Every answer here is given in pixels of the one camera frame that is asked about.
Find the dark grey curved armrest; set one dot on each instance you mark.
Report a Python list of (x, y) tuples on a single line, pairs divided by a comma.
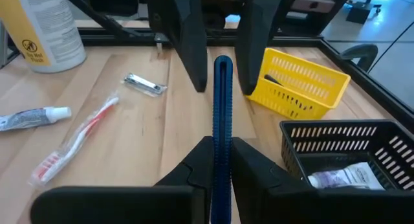
[(360, 54)]

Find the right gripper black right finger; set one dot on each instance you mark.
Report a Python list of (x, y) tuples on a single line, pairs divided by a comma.
[(291, 204)]

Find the red white toothbrush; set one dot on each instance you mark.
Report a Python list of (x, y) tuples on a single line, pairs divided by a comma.
[(81, 136)]

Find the white yellow wipes canister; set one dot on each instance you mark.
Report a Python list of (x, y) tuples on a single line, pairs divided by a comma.
[(58, 29)]

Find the black plastic basket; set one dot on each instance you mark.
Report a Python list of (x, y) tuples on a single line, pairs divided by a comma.
[(323, 123)]

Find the black caster base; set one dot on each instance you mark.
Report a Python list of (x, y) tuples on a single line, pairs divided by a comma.
[(360, 13)]

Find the silver nail clipper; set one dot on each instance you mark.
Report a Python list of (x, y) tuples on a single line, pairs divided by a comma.
[(144, 84)]

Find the small white toothpaste tube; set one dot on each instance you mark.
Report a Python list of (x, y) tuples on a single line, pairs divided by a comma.
[(32, 118), (349, 177)]

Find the yellow plastic basket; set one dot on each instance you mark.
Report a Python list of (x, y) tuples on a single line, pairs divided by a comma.
[(300, 85)]

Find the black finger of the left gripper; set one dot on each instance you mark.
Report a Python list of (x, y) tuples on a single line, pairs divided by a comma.
[(258, 33), (189, 33)]

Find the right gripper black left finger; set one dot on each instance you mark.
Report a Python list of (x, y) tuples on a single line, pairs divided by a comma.
[(145, 204)]

